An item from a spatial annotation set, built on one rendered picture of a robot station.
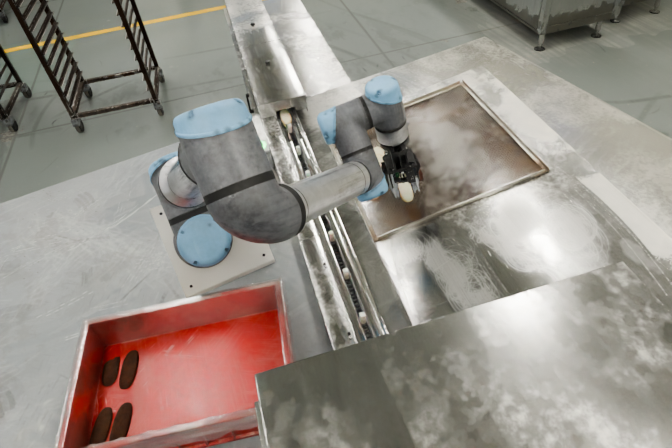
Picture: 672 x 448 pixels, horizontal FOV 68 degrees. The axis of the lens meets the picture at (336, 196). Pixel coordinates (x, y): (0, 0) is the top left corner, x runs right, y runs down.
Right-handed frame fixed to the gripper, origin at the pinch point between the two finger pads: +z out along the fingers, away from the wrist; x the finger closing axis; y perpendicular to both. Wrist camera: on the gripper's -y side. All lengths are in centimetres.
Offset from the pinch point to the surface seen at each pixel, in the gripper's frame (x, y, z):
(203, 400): -56, 42, 4
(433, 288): -0.8, 28.2, 5.9
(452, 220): 9.3, 9.8, 5.9
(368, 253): -14.3, 7.9, 12.2
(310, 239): -28.5, 3.1, 5.6
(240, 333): -49, 27, 5
